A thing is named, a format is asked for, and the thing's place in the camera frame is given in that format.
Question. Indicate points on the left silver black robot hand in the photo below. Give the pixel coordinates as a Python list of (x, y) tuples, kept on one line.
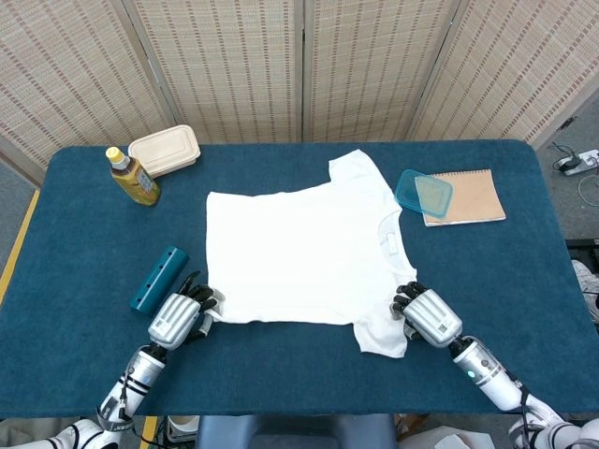
[(173, 318)]

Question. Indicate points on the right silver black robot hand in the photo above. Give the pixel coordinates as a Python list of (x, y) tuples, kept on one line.
[(433, 318)]

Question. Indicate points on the white t-shirt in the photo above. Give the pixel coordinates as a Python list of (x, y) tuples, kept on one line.
[(299, 252)]

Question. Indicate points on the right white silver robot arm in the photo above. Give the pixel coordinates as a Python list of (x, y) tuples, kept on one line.
[(486, 374)]

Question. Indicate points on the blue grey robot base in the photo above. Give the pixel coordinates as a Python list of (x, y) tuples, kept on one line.
[(295, 432)]

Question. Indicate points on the teal plastic holder with holes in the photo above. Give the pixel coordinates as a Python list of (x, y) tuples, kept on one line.
[(156, 280)]

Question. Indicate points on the white round device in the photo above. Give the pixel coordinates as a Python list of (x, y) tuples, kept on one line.
[(180, 428)]

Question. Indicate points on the blue transparent container lid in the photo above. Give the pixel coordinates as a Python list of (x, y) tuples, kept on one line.
[(423, 194)]

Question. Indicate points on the white paper sheet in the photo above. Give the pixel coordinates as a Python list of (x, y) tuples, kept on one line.
[(449, 442)]

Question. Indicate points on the brown spiral notebook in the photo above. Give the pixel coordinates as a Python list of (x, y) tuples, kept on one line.
[(477, 196)]

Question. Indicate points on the yellow capped green tea bottle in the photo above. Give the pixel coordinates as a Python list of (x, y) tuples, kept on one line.
[(140, 184)]

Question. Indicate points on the blue carpeted table surface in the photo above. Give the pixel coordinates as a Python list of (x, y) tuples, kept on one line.
[(299, 383)]

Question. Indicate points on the black flat object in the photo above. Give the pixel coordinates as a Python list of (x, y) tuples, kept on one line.
[(585, 245)]

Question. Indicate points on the beige lidded food container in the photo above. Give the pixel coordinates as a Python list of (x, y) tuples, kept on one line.
[(164, 149)]

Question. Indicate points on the black power adapter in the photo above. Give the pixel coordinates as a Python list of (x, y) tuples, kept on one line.
[(568, 163)]

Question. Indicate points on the white power strip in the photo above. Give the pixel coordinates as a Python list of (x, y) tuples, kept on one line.
[(587, 159)]

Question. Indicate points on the woven folding screen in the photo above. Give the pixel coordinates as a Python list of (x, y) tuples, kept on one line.
[(234, 70)]

